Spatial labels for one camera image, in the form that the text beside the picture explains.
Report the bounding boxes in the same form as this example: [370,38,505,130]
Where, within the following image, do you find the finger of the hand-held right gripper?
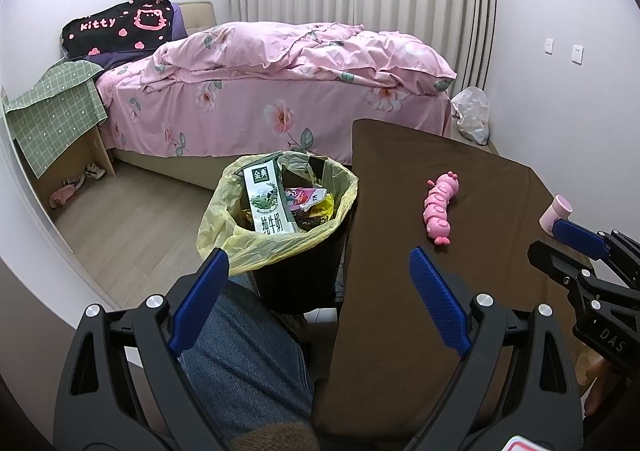
[552,220,640,289]
[527,240,596,289]

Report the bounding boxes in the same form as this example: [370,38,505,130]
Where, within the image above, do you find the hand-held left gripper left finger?
[52,247,231,451]

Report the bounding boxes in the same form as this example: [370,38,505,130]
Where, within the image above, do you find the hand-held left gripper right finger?
[409,246,586,451]

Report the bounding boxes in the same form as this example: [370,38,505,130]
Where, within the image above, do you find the yellow plastic bin liner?
[197,151,360,277]

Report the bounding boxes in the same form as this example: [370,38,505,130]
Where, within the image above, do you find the black trash bin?
[250,211,356,316]

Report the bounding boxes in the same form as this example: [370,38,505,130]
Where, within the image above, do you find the green and white milk carton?
[241,157,301,236]

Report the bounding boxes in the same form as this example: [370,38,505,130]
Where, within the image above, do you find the person's right hand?
[580,351,608,417]

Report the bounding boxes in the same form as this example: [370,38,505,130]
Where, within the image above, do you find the small pink cup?
[539,195,573,233]

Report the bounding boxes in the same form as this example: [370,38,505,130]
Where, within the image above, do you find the person's leg in jeans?
[177,278,316,427]

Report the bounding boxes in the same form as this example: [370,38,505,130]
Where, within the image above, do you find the pink caterpillar toy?
[422,172,459,247]

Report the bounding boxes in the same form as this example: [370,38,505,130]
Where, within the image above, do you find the brown fuzzy cloth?
[227,421,318,451]

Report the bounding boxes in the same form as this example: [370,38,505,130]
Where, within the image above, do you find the white plastic bag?
[451,87,491,146]

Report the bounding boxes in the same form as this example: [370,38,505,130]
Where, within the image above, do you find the pink slipper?
[49,183,78,208]

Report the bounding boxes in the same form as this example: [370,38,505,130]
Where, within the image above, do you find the slippers under nightstand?
[30,126,117,222]

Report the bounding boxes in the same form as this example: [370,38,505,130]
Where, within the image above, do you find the bed with pink floral sheet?
[95,22,458,192]

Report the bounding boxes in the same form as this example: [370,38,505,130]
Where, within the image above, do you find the green checked cloth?
[4,58,108,179]

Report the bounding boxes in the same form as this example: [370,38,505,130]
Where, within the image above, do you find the pink floral duvet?
[150,22,458,94]

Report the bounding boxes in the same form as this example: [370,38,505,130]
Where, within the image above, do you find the black Hello Kitty pillow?
[61,0,176,60]

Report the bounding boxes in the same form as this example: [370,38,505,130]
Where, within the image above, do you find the beige headboard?
[177,1,218,34]

